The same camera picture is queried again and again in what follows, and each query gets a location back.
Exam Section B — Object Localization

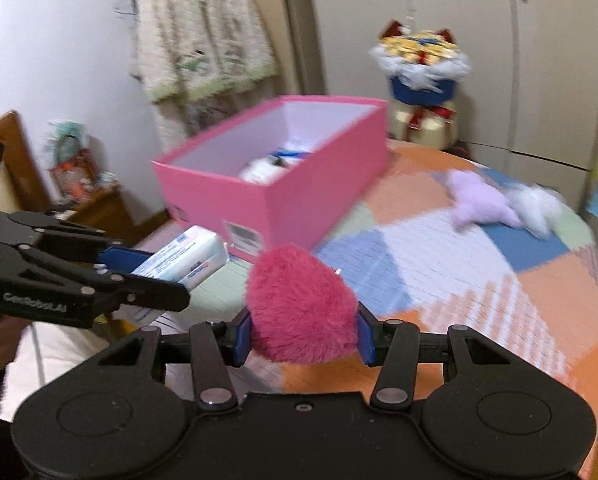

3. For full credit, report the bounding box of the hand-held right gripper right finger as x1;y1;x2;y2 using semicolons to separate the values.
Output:
356;302;506;409

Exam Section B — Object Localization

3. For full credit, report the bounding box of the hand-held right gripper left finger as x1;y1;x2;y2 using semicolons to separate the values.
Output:
98;309;253;408

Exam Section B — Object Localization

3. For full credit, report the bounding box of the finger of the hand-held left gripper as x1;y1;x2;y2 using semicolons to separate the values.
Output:
8;211;151;274
18;245;191;313

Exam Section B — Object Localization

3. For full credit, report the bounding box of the white tissue pack blue label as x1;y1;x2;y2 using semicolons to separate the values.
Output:
128;225;230;322

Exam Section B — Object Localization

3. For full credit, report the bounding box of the pink fuzzy ball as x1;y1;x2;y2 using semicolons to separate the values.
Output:
245;245;360;364

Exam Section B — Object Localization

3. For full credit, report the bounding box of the pink cardboard box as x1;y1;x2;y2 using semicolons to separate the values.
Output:
151;94;391;265

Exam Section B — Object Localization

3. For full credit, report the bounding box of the wooden nightstand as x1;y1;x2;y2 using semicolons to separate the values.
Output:
54;184;141;242

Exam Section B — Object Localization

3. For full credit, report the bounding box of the white bed sheet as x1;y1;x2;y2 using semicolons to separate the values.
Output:
0;305;150;416

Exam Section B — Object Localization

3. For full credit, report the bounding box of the patchwork tablecloth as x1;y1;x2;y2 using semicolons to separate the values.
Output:
129;137;598;461

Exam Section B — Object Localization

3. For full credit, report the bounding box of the pile of small trinkets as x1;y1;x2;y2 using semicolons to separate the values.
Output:
43;119;121;202

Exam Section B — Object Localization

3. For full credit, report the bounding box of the wooden headboard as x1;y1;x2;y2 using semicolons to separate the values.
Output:
0;109;51;222

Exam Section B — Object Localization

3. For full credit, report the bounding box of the white plush toy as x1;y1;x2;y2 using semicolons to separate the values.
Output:
239;156;286;184

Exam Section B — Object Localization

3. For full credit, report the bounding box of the lilac plush toy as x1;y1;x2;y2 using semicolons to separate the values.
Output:
445;170;523;232

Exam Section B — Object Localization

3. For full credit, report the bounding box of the white fluffy pompom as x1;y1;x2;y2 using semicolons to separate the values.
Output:
508;184;566;239

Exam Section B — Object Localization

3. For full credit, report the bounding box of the cream vase with red ribbon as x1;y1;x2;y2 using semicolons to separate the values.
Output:
388;100;460;152

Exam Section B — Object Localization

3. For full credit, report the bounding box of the white knitted cardigan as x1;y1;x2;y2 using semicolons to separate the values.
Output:
128;0;281;107

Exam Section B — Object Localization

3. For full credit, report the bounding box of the gold coin bouquet blue wrap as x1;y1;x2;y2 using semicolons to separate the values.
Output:
369;19;473;107

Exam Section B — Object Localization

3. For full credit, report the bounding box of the cream wardrobe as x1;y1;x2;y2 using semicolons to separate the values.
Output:
304;0;598;173

